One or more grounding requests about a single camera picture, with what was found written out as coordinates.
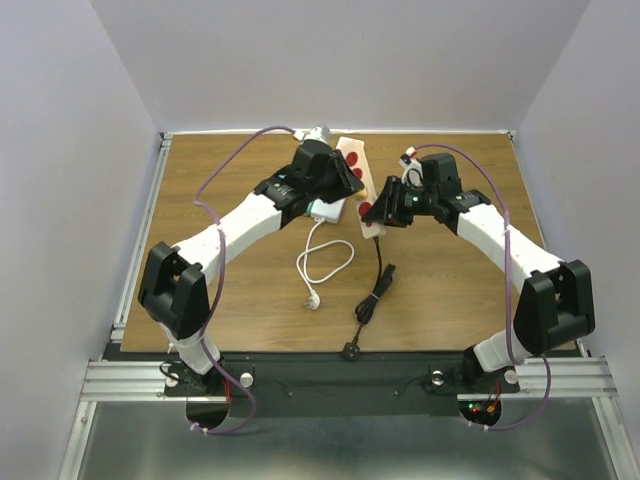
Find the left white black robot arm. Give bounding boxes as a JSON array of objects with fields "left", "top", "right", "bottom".
[{"left": 138, "top": 140, "right": 369, "bottom": 394}]

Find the aluminium frame rail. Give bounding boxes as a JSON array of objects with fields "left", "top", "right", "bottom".
[{"left": 57, "top": 132, "right": 174, "bottom": 480}]

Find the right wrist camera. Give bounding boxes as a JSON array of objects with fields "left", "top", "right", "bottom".
[{"left": 399, "top": 147, "right": 423, "bottom": 188}]

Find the white multicolour power strip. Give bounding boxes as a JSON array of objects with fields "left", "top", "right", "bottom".
[{"left": 307, "top": 199, "right": 346, "bottom": 224}]

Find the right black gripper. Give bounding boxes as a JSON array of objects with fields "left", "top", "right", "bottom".
[{"left": 365, "top": 174, "right": 439, "bottom": 226}]

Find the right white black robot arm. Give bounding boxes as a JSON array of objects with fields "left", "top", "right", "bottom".
[{"left": 361, "top": 153, "right": 595, "bottom": 390}]

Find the white power cord with plug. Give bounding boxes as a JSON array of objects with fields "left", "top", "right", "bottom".
[{"left": 296, "top": 219, "right": 356, "bottom": 313}]

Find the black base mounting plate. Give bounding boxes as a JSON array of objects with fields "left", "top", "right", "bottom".
[{"left": 160, "top": 351, "right": 519, "bottom": 418}]

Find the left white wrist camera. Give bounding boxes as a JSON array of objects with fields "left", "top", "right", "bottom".
[{"left": 293, "top": 124, "right": 331, "bottom": 144}]

